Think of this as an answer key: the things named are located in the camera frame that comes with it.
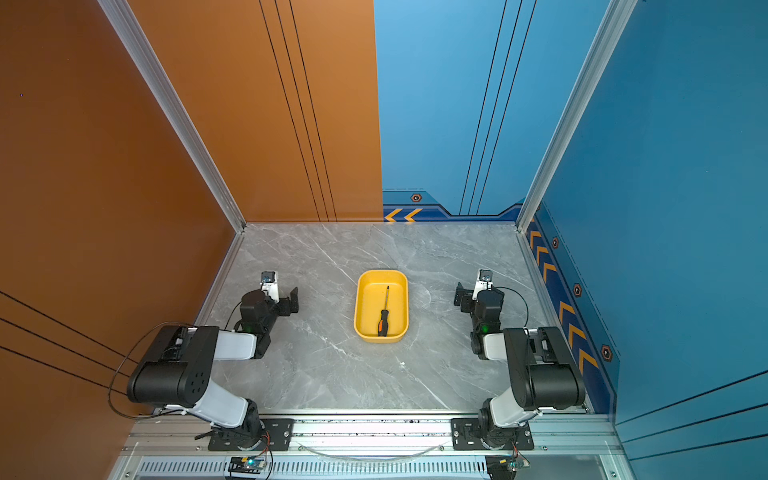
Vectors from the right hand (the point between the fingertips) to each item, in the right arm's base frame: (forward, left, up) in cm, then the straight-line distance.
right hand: (474, 285), depth 94 cm
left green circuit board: (-45, +62, -8) cm, 77 cm away
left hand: (0, +61, +1) cm, 61 cm away
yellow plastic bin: (+1, +34, -6) cm, 34 cm away
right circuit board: (-46, 0, -9) cm, 47 cm away
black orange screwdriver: (-13, +29, -4) cm, 32 cm away
